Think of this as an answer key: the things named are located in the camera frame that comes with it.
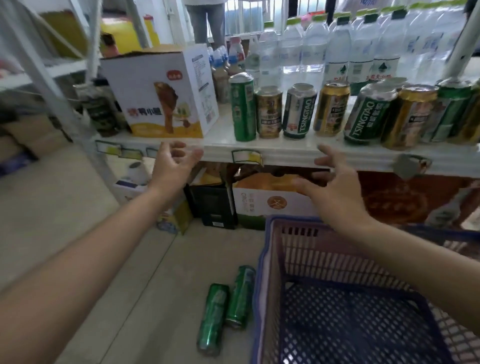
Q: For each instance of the red liquor box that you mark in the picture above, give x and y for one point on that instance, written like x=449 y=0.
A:
x=405 y=202

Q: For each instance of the person's left forearm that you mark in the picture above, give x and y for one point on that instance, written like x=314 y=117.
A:
x=75 y=277

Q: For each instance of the black box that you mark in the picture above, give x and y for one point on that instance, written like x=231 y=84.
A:
x=213 y=204

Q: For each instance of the white carton with duck print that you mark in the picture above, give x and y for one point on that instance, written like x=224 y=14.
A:
x=150 y=93

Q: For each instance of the group of clear water bottles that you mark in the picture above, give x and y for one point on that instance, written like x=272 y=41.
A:
x=292 y=48

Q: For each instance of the person's right forearm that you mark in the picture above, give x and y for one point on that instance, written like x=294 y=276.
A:
x=423 y=266

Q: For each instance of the white glossy metal shelf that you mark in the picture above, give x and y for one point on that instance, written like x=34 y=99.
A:
x=300 y=150

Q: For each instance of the person's right hand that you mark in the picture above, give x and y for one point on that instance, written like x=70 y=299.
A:
x=341 y=195

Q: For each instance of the yellow box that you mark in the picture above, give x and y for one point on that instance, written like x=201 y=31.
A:
x=123 y=35

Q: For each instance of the person's left hand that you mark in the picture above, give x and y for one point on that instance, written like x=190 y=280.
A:
x=170 y=172

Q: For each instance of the pink and purple plastic basket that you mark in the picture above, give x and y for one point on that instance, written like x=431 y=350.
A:
x=337 y=318

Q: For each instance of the green price tag holder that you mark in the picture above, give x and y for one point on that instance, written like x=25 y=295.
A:
x=108 y=148
x=247 y=157

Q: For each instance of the pink cap drink bottle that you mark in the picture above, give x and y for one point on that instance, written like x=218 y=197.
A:
x=236 y=56

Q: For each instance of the group of brown drink bottles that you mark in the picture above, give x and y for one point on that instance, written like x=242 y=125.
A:
x=219 y=78

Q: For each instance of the white and blue carton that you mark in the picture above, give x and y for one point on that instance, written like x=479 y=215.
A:
x=176 y=217

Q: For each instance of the price tag with red arrow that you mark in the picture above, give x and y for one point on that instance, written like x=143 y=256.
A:
x=410 y=165

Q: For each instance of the white toilet paper roll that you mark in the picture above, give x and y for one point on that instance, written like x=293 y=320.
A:
x=137 y=173

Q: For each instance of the green label water bottle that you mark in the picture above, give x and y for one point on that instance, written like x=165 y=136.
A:
x=388 y=52
x=362 y=56
x=337 y=52

